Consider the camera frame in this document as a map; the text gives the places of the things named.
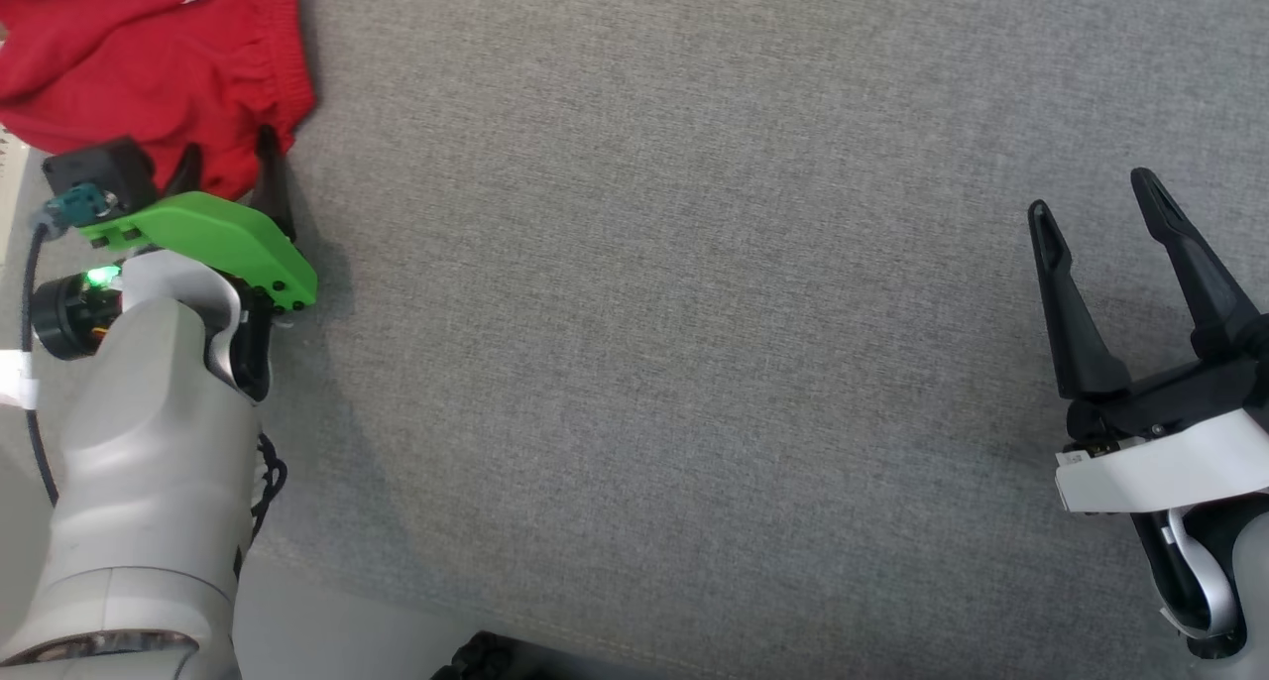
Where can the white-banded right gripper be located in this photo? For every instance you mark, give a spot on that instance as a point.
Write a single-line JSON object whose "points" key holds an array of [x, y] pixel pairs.
{"points": [[1170, 462]]}

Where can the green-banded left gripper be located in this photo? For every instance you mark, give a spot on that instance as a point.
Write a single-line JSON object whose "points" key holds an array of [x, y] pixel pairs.
{"points": [[213, 234]]}

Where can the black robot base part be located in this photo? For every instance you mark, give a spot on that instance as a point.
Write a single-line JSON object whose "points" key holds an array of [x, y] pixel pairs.
{"points": [[491, 658]]}

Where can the red shorts with white trim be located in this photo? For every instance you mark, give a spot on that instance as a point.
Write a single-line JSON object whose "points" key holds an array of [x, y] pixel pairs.
{"points": [[129, 56]]}

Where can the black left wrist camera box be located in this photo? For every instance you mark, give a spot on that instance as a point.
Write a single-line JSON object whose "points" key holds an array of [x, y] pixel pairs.
{"points": [[99, 170]]}

